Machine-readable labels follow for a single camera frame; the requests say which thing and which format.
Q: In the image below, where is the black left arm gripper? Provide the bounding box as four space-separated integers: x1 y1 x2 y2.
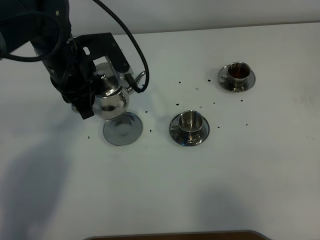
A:
42 35 96 120

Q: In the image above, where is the teapot steel saucer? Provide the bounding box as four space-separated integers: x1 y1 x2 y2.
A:
103 111 143 146

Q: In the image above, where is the stainless steel teacup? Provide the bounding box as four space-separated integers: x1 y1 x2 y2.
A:
170 110 204 134
220 61 251 86

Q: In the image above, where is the black braided cable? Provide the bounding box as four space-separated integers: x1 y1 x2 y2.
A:
0 0 151 94

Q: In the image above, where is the far steel saucer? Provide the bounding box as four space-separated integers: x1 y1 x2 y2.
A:
217 61 256 93

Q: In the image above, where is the near steel saucer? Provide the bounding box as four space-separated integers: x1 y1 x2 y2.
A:
169 117 210 147

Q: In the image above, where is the stainless steel teapot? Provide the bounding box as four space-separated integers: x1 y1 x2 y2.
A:
92 62 134 120

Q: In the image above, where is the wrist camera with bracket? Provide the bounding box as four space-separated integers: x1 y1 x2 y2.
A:
75 33 134 75

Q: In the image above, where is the far stainless steel teacup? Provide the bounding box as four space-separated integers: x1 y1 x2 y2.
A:
220 61 251 86

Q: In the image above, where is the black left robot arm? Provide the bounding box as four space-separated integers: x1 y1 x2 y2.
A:
0 0 95 119

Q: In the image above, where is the near stainless steel teacup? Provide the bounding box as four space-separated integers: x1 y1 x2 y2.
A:
170 110 204 134

